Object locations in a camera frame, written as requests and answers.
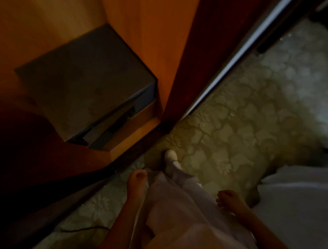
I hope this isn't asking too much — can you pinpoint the person's right hand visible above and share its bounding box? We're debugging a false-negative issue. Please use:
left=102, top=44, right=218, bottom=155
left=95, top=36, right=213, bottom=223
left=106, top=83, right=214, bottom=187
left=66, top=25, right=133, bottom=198
left=216, top=189, right=248, bottom=216

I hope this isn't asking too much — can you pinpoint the person's left hand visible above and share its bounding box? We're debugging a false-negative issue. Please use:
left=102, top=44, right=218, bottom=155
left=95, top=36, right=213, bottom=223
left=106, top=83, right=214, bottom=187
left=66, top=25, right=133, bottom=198
left=126, top=169, right=149, bottom=205

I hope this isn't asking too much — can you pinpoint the person's right forearm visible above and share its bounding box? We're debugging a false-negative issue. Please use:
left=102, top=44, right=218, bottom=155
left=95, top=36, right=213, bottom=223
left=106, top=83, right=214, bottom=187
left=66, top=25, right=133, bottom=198
left=237, top=209, right=290, bottom=249

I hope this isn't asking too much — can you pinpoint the person's left forearm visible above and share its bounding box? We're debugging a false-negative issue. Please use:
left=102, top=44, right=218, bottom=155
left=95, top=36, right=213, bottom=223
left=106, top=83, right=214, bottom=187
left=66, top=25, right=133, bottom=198
left=99, top=201, right=146, bottom=249

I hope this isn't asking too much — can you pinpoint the person's white shoe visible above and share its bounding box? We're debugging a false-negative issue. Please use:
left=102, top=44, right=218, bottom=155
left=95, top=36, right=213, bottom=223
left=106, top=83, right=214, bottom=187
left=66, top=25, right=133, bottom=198
left=164, top=150, right=179, bottom=168

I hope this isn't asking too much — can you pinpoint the person's white garment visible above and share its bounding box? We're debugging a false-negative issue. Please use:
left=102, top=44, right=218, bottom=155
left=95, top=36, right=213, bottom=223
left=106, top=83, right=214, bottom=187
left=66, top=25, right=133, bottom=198
left=128, top=162, right=258, bottom=249

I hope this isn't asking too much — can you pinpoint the white bed sheet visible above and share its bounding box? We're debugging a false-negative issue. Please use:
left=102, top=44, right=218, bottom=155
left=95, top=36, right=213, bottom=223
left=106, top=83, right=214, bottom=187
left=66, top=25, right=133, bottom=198
left=252, top=165, right=328, bottom=249

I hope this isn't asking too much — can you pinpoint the grey metal safe box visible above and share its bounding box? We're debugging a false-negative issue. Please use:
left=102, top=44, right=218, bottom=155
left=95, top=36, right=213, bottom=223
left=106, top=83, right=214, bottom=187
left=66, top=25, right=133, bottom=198
left=14, top=24, right=157, bottom=151

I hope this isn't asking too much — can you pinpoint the dark red wardrobe door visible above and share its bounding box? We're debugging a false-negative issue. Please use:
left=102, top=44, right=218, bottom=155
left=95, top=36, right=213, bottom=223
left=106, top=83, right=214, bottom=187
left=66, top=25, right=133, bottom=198
left=161, top=0, right=281, bottom=134

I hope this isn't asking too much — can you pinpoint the orange wooden wardrobe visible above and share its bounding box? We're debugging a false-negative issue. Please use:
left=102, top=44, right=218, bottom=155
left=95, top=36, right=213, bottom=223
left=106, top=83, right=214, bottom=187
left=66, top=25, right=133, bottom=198
left=0, top=0, right=201, bottom=195

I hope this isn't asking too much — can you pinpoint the black cable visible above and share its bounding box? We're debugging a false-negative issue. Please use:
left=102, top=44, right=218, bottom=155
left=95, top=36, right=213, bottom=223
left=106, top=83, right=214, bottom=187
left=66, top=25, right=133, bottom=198
left=59, top=225, right=111, bottom=233

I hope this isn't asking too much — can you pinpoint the silver door rail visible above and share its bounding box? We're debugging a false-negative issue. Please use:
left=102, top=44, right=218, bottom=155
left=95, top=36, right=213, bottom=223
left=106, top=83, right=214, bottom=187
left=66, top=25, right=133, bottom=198
left=181, top=0, right=295, bottom=120

